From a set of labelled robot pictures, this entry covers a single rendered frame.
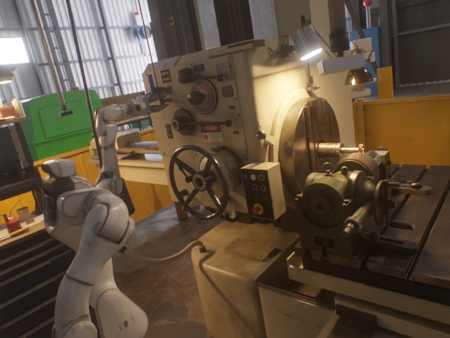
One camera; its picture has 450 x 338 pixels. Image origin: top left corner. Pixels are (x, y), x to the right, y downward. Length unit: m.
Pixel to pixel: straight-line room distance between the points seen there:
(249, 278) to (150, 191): 2.79
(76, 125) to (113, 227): 4.60
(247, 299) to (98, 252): 1.40
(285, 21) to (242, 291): 1.63
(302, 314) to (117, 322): 1.07
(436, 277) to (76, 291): 1.13
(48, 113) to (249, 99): 4.10
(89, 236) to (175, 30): 2.10
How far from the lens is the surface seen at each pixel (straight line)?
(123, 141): 3.06
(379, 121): 3.94
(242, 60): 1.60
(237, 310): 2.37
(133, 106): 1.78
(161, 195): 4.81
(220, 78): 1.62
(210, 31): 2.58
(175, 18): 2.83
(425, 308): 1.46
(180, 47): 2.81
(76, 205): 1.09
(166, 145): 2.09
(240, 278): 2.19
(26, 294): 2.91
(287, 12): 2.23
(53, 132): 5.38
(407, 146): 3.93
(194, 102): 1.70
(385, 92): 7.40
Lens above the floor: 1.78
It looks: 15 degrees down
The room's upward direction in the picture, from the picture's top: 10 degrees counter-clockwise
